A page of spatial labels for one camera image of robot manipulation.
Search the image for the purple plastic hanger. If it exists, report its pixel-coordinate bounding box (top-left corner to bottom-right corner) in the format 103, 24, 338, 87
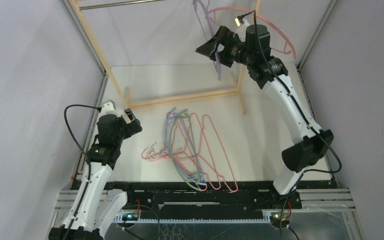
192, 0, 222, 81

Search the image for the blue plastic hanger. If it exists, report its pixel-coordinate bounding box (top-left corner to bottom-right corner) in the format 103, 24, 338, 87
164, 107, 207, 192

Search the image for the green plastic hanger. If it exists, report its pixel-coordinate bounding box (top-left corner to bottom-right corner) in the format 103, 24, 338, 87
168, 110, 206, 192

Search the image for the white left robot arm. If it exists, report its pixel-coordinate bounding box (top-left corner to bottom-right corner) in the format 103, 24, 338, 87
48, 106, 143, 240

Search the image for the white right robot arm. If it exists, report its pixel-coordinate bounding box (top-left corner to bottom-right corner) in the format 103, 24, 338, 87
195, 24, 334, 208

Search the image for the pink hanger on rod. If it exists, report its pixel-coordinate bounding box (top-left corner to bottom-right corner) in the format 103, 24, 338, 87
208, 6, 297, 61

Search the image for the metal hanging rod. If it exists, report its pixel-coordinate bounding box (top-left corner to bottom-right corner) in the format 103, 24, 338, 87
79, 0, 164, 11

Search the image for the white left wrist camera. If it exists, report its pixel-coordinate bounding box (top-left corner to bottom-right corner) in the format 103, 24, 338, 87
99, 100, 120, 117

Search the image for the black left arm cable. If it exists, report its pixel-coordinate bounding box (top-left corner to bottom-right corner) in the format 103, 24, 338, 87
63, 103, 104, 240

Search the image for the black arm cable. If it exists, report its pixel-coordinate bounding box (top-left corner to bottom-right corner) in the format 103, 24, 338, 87
236, 9, 343, 240
63, 103, 104, 240

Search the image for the wooden hanger rack frame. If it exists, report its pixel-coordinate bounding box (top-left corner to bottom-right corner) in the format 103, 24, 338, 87
69, 0, 261, 116

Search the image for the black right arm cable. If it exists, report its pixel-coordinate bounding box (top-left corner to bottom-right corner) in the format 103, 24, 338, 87
236, 9, 343, 240

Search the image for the pink wire hanger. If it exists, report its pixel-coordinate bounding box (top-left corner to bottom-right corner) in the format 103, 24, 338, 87
141, 110, 209, 192
198, 114, 239, 193
148, 112, 223, 191

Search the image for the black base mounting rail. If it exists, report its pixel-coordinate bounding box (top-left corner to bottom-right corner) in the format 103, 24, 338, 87
104, 180, 338, 221

